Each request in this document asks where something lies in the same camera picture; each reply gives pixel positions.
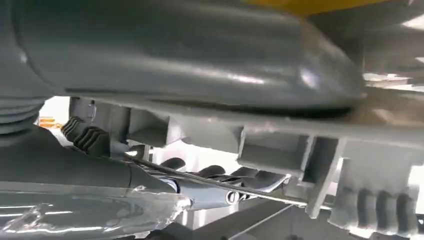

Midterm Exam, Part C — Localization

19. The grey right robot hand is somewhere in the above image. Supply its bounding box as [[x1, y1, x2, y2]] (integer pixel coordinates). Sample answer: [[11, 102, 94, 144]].
[[0, 0, 366, 240]]

